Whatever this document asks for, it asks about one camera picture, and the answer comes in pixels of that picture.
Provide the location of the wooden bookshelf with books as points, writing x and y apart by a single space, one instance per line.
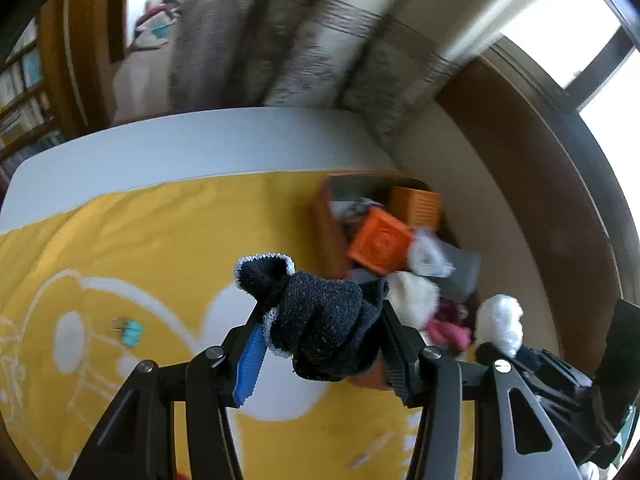
20 90

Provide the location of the small ointment tube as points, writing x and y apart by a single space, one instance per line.
372 450

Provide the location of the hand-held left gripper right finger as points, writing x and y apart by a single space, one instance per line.
397 360

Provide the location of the pink leopard print fleece hat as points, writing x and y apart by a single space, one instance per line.
445 332

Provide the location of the white plastic wad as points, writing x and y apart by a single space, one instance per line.
500 325

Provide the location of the teal binder clip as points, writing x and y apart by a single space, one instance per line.
134 334

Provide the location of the dark sock with white trim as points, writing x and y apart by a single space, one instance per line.
325 320

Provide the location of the brown wooden headboard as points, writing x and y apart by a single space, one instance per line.
525 185

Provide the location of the wooden door frame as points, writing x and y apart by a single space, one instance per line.
85 35

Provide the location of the orange embossed cube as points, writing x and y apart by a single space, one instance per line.
380 242

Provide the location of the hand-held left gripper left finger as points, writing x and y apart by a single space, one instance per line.
250 365

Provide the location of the red tin container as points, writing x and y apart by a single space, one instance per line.
327 240

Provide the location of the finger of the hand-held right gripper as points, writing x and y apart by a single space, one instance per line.
530 360

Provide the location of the yellow printed blanket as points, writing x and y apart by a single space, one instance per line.
150 240

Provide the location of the window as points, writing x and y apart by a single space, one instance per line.
550 35

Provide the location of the grey knit cloth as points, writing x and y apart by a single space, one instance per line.
462 272

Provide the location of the orange ribbed box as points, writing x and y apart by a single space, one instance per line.
420 207

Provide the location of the patterned curtain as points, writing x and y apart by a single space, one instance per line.
300 35

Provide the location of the pink and teal bags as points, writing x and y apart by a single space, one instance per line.
155 25

